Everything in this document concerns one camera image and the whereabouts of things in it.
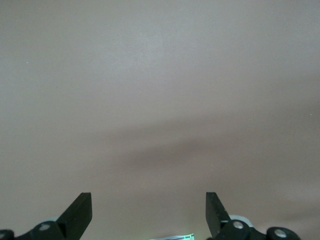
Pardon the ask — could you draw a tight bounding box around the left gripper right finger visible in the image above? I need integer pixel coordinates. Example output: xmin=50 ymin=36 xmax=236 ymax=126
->
xmin=205 ymin=191 xmax=300 ymax=240

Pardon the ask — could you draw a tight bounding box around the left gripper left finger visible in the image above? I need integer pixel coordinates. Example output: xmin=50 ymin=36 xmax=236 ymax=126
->
xmin=0 ymin=192 xmax=93 ymax=240

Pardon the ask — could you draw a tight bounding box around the brown table cover mat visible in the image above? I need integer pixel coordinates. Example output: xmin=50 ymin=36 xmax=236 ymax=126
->
xmin=0 ymin=0 xmax=320 ymax=240

